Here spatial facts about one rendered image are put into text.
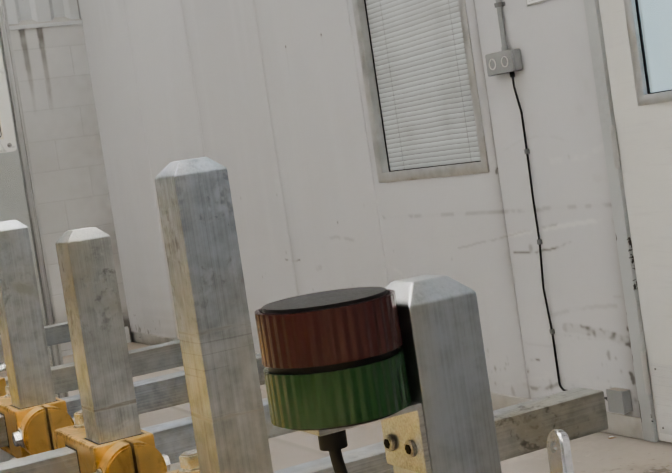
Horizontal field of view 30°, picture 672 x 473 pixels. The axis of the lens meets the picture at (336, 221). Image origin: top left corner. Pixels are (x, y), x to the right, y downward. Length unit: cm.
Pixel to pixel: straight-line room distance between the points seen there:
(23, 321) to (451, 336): 75
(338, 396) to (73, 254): 51
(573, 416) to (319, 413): 47
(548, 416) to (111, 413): 34
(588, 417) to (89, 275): 40
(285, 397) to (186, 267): 25
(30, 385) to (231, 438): 50
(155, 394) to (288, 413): 82
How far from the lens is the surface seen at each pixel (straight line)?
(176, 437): 108
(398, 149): 573
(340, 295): 53
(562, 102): 467
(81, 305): 99
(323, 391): 51
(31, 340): 124
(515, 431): 93
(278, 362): 51
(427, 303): 54
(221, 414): 77
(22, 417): 124
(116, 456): 99
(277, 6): 657
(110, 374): 100
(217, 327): 76
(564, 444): 63
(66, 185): 945
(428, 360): 54
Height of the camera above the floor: 117
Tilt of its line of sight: 3 degrees down
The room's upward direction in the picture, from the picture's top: 8 degrees counter-clockwise
